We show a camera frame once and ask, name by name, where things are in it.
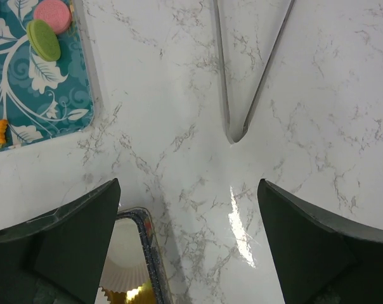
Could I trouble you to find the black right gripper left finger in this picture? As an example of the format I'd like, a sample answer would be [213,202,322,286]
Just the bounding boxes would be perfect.
[0,179,120,303]

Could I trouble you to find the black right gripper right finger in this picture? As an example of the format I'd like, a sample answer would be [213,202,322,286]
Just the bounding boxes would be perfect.
[257,179,383,303]

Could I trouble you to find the green sandwich cookie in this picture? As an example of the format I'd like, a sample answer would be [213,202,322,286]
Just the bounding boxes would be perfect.
[26,19,61,62]

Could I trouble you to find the silver metal tongs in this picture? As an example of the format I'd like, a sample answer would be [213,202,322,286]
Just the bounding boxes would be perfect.
[212,1,295,143]

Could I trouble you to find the pink sandwich cookie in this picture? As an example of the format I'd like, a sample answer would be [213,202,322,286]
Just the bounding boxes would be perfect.
[34,0,72,35]

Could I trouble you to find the white paper cupcake liner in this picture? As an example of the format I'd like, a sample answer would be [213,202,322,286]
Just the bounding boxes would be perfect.
[100,218,150,292]

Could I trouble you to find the square cookie tin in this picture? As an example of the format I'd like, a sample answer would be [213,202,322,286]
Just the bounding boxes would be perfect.
[94,207,162,304]

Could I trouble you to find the teal floral tray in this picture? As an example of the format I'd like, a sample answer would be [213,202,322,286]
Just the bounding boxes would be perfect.
[0,1,94,152]

